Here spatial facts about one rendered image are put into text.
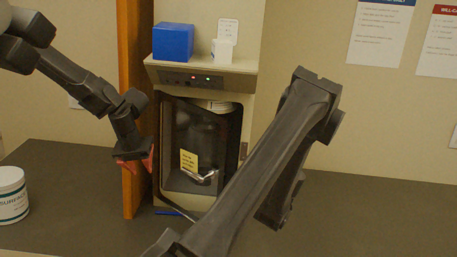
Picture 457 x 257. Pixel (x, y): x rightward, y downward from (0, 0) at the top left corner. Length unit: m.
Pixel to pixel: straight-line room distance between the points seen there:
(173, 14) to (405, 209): 1.14
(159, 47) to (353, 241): 0.90
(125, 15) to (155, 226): 0.69
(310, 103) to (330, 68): 1.09
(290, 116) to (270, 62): 1.08
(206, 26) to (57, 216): 0.81
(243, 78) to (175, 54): 0.20
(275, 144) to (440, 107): 1.37
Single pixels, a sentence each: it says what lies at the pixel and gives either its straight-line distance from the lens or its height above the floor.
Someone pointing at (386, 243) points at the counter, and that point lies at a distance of 1.50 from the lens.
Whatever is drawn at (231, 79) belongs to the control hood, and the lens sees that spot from 1.13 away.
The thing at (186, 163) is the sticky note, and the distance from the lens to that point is 1.23.
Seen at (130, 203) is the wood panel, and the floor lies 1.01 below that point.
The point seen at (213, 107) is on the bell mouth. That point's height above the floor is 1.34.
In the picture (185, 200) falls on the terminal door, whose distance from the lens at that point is 1.31.
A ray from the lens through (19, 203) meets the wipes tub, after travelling 1.46.
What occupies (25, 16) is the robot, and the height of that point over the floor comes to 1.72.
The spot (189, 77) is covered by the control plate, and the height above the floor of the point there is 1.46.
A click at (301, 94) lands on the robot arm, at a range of 0.60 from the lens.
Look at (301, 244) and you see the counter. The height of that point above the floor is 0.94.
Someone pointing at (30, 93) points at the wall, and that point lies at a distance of 1.97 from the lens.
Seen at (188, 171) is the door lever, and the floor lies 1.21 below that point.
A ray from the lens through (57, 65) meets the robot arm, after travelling 0.97.
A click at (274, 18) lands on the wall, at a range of 1.61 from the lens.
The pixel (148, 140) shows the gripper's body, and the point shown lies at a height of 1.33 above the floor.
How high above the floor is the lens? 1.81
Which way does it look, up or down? 24 degrees down
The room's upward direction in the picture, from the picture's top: 5 degrees clockwise
